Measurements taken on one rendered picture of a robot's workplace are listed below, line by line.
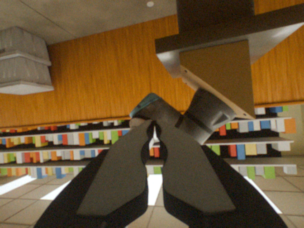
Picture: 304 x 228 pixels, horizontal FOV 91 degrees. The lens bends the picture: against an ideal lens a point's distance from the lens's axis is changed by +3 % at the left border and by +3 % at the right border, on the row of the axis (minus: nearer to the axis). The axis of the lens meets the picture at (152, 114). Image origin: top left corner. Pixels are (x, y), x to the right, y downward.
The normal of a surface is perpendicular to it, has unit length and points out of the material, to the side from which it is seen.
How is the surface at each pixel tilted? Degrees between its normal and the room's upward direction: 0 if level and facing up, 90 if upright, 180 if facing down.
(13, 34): 95
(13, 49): 95
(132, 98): 90
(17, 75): 95
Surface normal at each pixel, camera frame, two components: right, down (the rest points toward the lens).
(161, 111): 0.47, -0.32
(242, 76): -0.23, 0.03
